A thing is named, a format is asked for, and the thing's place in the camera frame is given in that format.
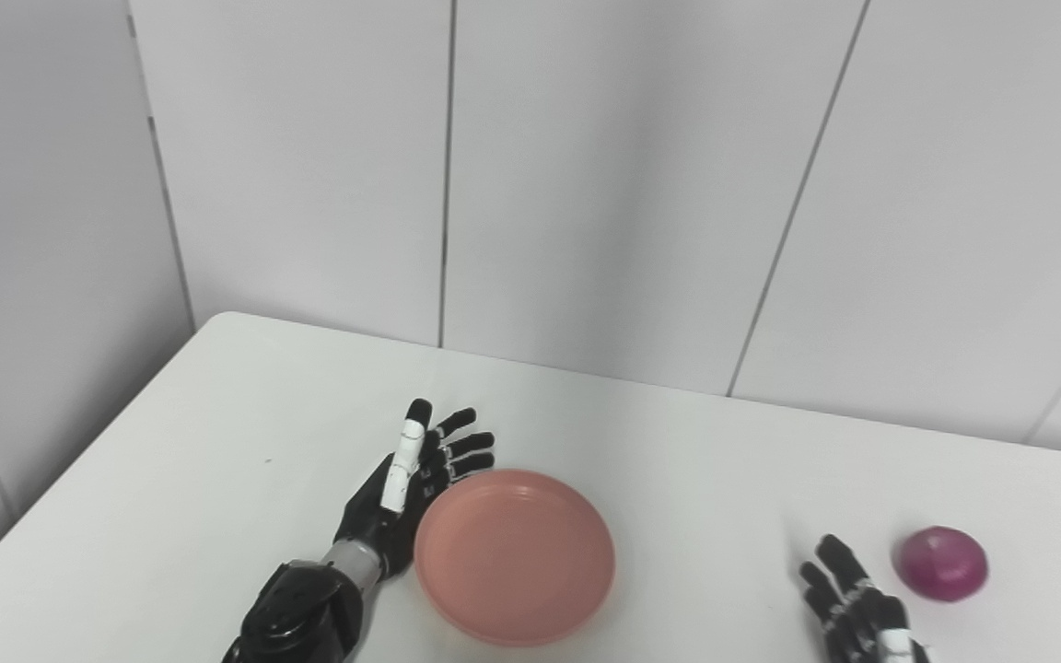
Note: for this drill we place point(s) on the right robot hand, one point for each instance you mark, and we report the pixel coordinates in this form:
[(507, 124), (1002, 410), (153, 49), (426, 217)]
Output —
[(857, 608)]

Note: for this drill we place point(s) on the pink plate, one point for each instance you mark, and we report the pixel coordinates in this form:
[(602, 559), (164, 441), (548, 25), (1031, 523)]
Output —
[(514, 555)]

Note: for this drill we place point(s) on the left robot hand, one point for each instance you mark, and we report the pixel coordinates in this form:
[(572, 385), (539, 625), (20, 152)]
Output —
[(397, 497)]

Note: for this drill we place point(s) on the purple onion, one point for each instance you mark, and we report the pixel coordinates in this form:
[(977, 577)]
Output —
[(941, 564)]

